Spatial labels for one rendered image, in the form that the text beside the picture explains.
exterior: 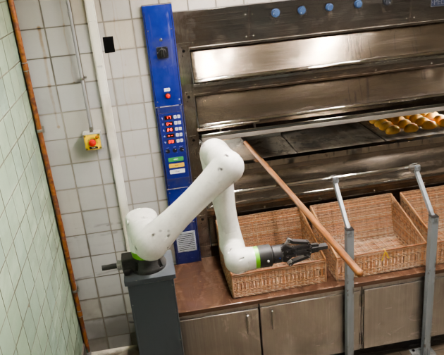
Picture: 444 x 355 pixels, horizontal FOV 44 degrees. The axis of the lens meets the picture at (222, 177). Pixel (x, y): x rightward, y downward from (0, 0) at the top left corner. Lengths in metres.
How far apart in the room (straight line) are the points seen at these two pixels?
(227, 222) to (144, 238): 0.41
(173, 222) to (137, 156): 1.28
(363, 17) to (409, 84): 0.51
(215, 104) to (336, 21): 0.84
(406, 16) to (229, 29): 1.04
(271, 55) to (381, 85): 0.71
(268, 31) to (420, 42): 0.92
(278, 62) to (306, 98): 0.28
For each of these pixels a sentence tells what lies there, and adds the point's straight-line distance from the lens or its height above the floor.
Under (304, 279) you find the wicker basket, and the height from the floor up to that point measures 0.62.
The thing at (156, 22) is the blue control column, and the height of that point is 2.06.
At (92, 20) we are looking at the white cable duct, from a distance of 3.09.
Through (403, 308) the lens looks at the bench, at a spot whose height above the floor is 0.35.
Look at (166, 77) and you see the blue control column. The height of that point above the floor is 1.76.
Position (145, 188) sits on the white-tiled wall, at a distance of 3.33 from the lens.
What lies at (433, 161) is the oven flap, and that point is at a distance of 3.80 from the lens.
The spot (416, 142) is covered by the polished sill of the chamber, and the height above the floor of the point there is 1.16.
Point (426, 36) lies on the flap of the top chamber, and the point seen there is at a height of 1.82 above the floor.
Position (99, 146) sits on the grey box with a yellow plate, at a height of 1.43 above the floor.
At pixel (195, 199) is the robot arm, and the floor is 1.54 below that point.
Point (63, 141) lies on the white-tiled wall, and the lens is 3.26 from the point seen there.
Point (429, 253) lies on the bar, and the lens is 3.30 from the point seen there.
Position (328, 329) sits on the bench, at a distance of 3.39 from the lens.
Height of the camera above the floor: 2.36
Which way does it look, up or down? 22 degrees down
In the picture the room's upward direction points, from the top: 5 degrees counter-clockwise
